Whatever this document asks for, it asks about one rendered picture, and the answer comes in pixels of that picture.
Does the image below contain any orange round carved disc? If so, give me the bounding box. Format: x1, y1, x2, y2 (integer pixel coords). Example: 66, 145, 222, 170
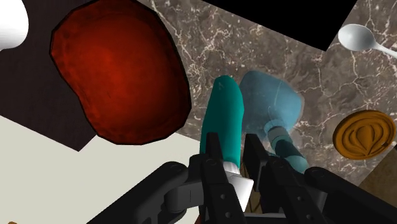
332, 109, 397, 161

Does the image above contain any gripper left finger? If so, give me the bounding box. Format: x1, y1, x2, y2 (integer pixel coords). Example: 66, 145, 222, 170
87, 132, 246, 224

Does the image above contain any white spoon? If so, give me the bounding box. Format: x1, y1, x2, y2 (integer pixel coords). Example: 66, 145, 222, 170
337, 24, 397, 60

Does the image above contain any light blue spatula teal handle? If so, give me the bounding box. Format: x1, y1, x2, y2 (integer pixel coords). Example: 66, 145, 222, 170
239, 70, 310, 174

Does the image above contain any dark red bowl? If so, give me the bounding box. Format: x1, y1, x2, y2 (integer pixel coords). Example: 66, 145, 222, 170
49, 0, 192, 146

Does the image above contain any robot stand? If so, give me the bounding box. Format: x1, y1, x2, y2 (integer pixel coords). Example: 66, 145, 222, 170
0, 0, 97, 153

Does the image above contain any teal handled white tool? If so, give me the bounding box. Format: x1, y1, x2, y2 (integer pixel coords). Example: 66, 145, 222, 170
199, 75, 255, 213

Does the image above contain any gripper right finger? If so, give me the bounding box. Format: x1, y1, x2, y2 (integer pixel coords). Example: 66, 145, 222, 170
244, 134, 397, 224

